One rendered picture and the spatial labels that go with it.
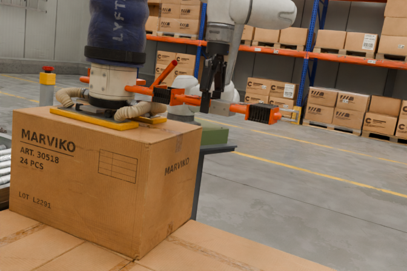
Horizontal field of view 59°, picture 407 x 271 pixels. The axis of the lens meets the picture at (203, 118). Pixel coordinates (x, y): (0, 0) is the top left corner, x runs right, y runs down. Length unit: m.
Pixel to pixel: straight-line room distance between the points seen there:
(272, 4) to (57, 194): 0.98
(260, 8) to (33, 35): 11.68
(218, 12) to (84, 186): 0.73
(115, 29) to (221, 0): 0.39
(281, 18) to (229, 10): 0.17
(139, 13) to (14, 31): 11.01
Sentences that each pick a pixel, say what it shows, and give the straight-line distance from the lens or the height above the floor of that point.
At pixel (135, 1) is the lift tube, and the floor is 1.38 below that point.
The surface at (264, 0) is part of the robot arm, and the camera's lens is 1.20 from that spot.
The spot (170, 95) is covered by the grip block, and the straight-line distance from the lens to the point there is 1.23.
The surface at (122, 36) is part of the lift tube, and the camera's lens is 1.32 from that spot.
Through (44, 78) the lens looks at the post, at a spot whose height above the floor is 0.96.
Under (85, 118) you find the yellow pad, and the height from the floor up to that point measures 0.96.
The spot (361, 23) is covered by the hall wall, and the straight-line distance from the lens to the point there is 9.59.
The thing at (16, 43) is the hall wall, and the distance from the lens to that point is 12.32.
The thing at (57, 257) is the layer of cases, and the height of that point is 0.54.
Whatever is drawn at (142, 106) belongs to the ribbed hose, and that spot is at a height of 1.03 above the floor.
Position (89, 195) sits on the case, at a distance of 1.31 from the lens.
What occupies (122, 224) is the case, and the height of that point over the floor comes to 0.65.
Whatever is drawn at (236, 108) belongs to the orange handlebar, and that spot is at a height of 1.08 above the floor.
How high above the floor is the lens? 1.23
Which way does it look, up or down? 10 degrees down
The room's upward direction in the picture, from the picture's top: 7 degrees clockwise
